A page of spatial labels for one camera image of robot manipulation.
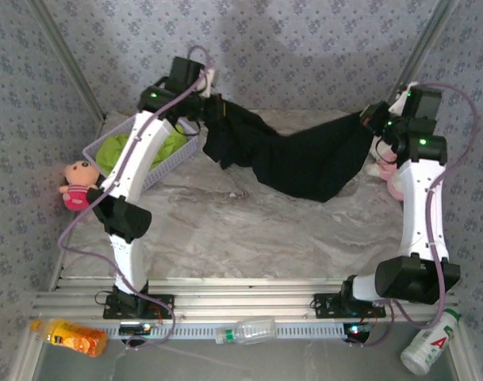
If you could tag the aluminium mounting rail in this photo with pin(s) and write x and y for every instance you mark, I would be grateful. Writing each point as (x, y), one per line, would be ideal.
(241, 297)

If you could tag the white bottle red letter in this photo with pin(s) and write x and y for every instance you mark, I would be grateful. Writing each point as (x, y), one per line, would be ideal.
(429, 345)

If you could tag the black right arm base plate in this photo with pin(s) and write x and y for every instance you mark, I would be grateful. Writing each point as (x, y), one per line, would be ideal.
(328, 305)

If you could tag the aluminium frame post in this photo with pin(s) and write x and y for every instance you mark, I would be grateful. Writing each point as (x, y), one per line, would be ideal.
(423, 51)
(66, 59)

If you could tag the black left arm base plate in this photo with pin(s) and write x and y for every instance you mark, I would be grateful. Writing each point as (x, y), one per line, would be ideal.
(114, 307)

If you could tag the black garment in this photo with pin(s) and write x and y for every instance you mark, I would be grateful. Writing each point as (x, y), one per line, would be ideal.
(304, 162)

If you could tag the small circuit board with LED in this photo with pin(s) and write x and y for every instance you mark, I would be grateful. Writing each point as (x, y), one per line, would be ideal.
(356, 329)
(134, 328)

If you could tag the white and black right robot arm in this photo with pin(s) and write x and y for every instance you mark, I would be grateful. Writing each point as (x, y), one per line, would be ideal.
(417, 206)

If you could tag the clear empty plastic bottle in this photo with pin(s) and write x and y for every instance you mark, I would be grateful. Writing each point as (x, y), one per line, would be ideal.
(249, 330)

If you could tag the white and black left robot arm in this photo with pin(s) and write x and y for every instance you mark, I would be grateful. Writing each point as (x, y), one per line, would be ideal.
(140, 158)

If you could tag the lime green garment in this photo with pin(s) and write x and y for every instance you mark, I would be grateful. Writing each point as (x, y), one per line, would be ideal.
(114, 148)

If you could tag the purple plastic basket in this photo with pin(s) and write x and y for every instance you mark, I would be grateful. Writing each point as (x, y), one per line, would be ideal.
(173, 158)

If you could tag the pink striped plush doll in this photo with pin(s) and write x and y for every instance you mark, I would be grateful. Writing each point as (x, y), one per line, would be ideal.
(77, 186)

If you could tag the orange juice bottle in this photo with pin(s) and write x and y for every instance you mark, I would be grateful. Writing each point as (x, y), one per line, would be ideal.
(74, 337)

